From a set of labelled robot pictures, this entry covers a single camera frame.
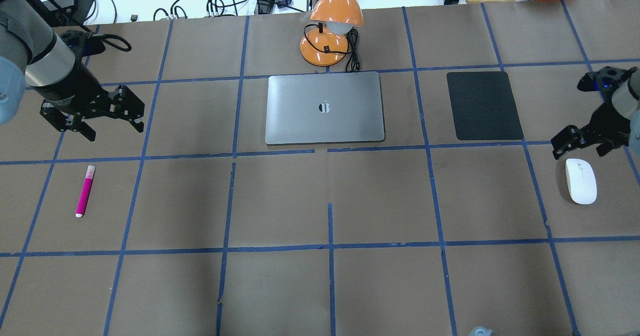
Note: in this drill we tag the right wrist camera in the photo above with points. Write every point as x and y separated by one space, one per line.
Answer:
606 80

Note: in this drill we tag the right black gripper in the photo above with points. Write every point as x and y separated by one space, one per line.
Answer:
607 119

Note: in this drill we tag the black mousepad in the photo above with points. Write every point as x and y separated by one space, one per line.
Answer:
483 106

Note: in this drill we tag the white computer mouse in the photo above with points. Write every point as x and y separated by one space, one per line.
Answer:
581 181

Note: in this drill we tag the grey closed laptop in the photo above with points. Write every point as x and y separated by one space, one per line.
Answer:
324 108

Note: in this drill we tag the orange desk lamp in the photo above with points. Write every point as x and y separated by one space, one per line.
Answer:
332 34

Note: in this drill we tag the black power adapter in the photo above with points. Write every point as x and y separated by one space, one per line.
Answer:
267 6

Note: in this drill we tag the black monitor stand base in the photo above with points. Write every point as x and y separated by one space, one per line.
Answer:
68 12

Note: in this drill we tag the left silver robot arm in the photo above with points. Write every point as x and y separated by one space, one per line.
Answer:
34 55

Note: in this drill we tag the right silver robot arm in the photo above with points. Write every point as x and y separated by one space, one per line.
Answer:
625 100

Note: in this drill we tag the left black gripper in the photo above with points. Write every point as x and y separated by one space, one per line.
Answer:
75 90

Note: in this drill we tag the pink highlighter pen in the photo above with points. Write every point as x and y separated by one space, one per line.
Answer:
83 199

